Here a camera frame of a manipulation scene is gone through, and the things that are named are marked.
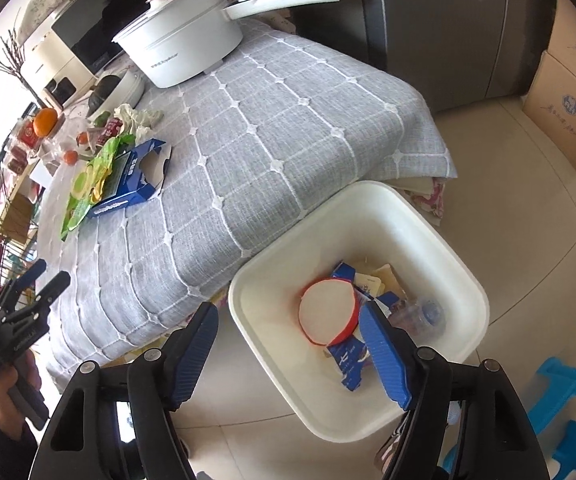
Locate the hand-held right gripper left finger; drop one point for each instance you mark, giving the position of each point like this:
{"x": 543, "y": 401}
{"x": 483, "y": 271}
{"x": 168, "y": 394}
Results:
{"x": 193, "y": 355}

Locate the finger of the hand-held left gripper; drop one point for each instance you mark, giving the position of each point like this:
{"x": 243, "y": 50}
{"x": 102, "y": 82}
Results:
{"x": 25, "y": 280}
{"x": 50, "y": 290}

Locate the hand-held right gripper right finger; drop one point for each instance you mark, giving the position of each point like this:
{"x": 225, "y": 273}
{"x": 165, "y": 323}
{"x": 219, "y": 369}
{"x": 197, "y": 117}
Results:
{"x": 385, "y": 355}

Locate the torn blue carton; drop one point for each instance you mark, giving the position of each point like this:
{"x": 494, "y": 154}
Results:
{"x": 347, "y": 365}

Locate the clear plastic bottle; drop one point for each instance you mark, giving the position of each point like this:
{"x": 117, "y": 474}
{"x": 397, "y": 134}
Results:
{"x": 422, "y": 312}

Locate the beige snack packet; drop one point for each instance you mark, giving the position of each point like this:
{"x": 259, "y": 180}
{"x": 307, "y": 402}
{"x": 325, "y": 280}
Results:
{"x": 382, "y": 277}

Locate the white plastic bin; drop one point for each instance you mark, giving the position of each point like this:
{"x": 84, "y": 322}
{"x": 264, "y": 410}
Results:
{"x": 278, "y": 320}

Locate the person's left forearm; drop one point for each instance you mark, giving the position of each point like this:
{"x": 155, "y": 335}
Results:
{"x": 3, "y": 445}

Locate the person's left hand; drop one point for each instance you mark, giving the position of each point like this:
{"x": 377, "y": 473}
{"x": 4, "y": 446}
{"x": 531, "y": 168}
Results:
{"x": 30, "y": 367}

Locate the small white paper box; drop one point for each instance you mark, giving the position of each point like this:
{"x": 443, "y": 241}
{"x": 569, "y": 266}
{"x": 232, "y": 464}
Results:
{"x": 42, "y": 174}

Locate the green yellow snack packet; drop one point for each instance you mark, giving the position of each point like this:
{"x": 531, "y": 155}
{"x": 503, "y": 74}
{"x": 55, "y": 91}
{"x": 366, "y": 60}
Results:
{"x": 90, "y": 187}

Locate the small tangerine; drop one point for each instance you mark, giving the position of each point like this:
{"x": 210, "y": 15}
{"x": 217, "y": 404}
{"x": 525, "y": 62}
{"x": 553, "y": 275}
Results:
{"x": 83, "y": 137}
{"x": 71, "y": 157}

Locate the blue cardboard box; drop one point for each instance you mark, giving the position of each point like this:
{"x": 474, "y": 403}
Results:
{"x": 133, "y": 180}

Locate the large orange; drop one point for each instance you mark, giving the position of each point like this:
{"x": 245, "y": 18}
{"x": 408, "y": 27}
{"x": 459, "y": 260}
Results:
{"x": 45, "y": 122}

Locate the floral under cloth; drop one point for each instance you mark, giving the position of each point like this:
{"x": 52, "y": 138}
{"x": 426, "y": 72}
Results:
{"x": 430, "y": 197}

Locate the red snack packet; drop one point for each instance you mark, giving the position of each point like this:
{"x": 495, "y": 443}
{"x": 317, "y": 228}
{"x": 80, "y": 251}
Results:
{"x": 108, "y": 131}

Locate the blue plastic stool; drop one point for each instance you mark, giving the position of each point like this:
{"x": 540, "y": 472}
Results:
{"x": 567, "y": 375}

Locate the crumpled white tissue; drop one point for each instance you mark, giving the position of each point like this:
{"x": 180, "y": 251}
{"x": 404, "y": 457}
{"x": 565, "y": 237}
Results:
{"x": 140, "y": 117}

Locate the dark grey bowl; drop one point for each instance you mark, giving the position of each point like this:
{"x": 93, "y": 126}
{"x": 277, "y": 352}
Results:
{"x": 105, "y": 90}

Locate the white air fryer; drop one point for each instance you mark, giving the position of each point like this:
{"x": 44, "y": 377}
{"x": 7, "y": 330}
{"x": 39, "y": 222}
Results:
{"x": 43, "y": 70}

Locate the white ceramic bowl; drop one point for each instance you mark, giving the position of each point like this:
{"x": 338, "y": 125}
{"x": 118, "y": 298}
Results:
{"x": 130, "y": 92}

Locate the dried branches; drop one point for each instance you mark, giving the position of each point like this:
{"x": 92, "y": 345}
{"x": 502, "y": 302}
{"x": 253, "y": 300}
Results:
{"x": 5, "y": 57}

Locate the grey checked tablecloth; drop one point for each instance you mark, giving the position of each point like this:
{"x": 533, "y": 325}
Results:
{"x": 268, "y": 135}

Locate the black microwave oven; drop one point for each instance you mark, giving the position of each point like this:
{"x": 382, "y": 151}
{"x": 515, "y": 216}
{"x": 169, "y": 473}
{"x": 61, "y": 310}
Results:
{"x": 93, "y": 20}

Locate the white electric pot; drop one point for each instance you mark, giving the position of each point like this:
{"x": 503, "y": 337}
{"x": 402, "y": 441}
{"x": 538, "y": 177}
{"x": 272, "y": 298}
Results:
{"x": 178, "y": 50}

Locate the dark grey refrigerator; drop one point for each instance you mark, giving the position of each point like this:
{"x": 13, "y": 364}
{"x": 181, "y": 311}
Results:
{"x": 417, "y": 25}

